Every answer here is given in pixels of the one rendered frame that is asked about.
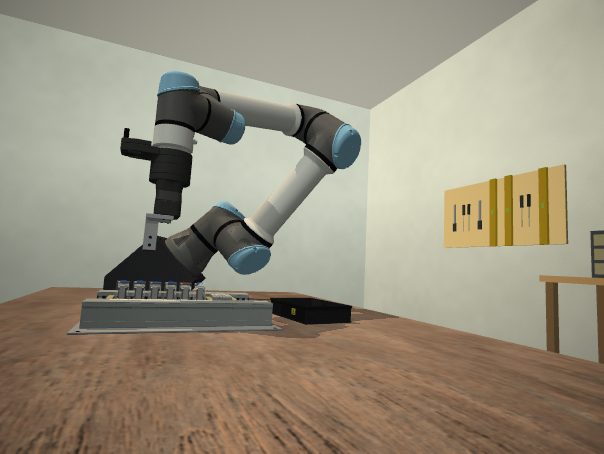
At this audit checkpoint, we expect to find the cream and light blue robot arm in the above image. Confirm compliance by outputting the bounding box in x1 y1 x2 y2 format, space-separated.
155 71 361 276

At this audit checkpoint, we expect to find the grey relay panel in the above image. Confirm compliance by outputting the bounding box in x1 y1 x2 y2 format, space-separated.
67 290 282 335

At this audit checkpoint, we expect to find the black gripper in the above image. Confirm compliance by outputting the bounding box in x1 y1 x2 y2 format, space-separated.
120 124 197 251

